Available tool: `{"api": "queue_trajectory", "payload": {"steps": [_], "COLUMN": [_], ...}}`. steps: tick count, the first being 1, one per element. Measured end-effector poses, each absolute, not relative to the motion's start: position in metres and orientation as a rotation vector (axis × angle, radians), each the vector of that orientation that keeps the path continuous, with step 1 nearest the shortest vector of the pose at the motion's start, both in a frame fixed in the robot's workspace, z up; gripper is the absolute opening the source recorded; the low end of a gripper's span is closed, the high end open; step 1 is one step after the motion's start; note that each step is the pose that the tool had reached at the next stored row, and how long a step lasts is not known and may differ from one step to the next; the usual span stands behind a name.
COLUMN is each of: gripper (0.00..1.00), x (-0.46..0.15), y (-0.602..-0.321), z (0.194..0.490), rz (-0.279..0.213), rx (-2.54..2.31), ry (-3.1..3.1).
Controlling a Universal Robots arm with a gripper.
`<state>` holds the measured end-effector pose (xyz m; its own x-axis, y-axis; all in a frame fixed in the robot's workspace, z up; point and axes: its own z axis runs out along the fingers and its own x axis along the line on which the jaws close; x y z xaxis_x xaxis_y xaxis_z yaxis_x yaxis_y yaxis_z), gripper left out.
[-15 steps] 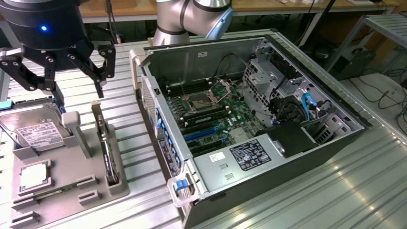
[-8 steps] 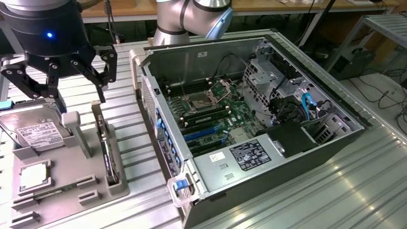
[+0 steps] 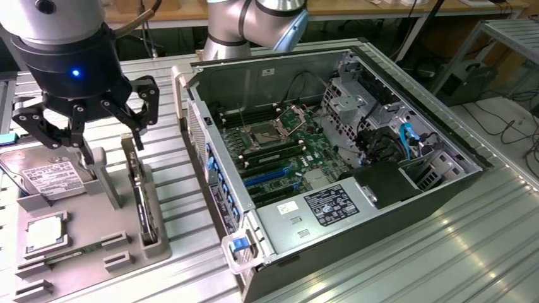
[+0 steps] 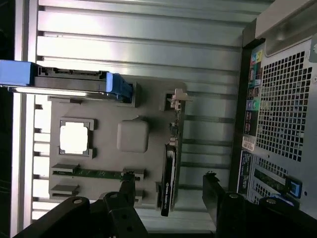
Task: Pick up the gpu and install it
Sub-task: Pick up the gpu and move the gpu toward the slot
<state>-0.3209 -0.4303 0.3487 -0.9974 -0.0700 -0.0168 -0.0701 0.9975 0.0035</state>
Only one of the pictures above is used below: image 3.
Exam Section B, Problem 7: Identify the blue flat wire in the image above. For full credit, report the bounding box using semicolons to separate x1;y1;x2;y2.
400;122;422;162

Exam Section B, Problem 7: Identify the aluminium slat table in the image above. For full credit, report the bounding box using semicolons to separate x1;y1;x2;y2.
476;18;539;67

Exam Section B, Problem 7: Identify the graphics card with metal bracket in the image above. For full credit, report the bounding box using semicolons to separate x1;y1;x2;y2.
121;132;163;247

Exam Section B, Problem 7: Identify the wooden desk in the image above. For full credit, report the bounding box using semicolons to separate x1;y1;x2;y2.
105;0;530;23

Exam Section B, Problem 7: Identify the brass coloured arm hose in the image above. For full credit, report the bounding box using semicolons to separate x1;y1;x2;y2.
114;0;163;35

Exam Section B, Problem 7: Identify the green motherboard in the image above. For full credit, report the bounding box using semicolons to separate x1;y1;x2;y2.
213;100;364;208

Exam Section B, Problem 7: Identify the blue expansion slot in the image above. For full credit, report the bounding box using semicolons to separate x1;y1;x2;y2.
243;166;292;187

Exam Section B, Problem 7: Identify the black RAM slot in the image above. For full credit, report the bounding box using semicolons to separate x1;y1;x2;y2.
218;107;278;116
253;140;301;152
219;110;280;119
241;145;304;160
221;115;281;124
239;143;302;157
222;119;271;128

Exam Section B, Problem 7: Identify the silver chipset heatsink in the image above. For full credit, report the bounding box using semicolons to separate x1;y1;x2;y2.
304;169;337;187

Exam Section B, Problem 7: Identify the silver power supply with label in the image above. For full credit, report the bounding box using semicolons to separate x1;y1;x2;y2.
255;178;384;257

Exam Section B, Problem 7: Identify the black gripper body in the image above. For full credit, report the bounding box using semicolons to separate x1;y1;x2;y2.
11;24;134;118

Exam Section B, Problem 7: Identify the perforated metal disk bay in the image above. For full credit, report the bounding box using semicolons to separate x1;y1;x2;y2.
322;75;406;158

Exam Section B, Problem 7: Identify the small silver disk bay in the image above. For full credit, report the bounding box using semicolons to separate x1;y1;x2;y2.
398;148;465;190

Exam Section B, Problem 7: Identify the metal socket cover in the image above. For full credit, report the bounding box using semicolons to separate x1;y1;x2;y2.
274;105;312;129

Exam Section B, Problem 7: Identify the open black PC case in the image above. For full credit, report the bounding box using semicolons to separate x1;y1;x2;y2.
171;45;496;302

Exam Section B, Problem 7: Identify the thin metal locking lever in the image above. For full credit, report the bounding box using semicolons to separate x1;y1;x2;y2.
237;102;250;132

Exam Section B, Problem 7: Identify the black plastic air shroud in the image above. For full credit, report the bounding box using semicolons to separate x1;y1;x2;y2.
353;161;425;211

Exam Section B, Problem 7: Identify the grey parts rack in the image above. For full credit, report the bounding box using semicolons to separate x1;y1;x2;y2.
0;146;174;303

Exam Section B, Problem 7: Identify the CPU socket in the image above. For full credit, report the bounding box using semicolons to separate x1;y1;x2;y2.
247;121;297;149

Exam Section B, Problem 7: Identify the silver hard disk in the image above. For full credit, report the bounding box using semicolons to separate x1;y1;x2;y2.
0;150;93;201

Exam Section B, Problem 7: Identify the long black expansion slot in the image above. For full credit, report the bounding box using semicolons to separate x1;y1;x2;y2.
249;184;297;198
254;191;301;205

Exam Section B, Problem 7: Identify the black wire bundle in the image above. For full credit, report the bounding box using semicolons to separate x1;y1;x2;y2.
357;128;409;163

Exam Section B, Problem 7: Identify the silver CPU chip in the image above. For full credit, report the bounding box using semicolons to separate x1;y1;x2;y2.
26;218;69;247

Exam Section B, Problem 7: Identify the installed black RAM stick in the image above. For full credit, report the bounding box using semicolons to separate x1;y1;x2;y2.
243;148;306;165

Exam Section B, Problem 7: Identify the black floor machine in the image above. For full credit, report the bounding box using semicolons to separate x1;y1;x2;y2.
438;61;501;107

